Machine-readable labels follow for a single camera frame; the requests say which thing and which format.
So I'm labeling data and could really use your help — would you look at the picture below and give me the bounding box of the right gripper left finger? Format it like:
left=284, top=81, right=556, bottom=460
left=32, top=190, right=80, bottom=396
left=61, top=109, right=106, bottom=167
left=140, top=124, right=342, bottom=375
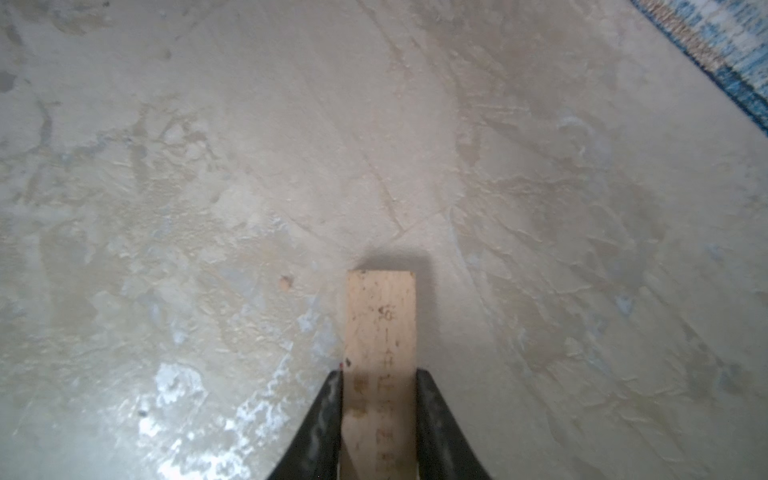
left=268, top=370, right=343, bottom=480

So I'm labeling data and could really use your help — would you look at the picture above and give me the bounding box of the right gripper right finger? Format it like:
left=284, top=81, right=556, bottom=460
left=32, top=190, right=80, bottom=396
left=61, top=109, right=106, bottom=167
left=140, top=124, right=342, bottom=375
left=416, top=369, right=491, bottom=480

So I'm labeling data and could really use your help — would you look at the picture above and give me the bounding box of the plain wood block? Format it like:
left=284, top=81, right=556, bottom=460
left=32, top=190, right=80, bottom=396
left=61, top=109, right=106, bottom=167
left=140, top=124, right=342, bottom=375
left=339, top=270, right=417, bottom=479

